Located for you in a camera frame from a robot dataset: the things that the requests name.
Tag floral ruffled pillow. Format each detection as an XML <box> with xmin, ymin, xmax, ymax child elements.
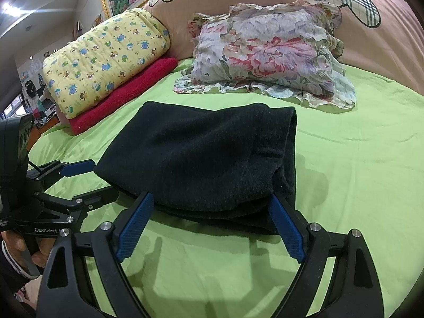
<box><xmin>174</xmin><ymin>0</ymin><xmax>356</xmax><ymax>111</ymax></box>

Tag yellow cartoon print quilt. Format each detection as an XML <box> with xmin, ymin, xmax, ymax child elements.
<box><xmin>42</xmin><ymin>8</ymin><xmax>170</xmax><ymax>119</ymax></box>

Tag red folded blanket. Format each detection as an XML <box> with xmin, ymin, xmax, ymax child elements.
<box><xmin>70</xmin><ymin>56</ymin><xmax>178</xmax><ymax>135</ymax></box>

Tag black pants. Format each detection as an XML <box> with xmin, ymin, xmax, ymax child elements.
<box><xmin>94</xmin><ymin>101</ymin><xmax>297</xmax><ymax>235</ymax></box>

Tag person's left hand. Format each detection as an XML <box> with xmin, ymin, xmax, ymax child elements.
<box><xmin>1</xmin><ymin>231</ymin><xmax>55</xmax><ymax>270</ymax></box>

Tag light green bed sheet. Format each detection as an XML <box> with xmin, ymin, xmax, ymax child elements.
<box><xmin>27</xmin><ymin>57</ymin><xmax>424</xmax><ymax>318</ymax></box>

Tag pink plaid-heart duvet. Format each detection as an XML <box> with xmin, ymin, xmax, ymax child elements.
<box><xmin>144</xmin><ymin>0</ymin><xmax>423</xmax><ymax>93</ymax></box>

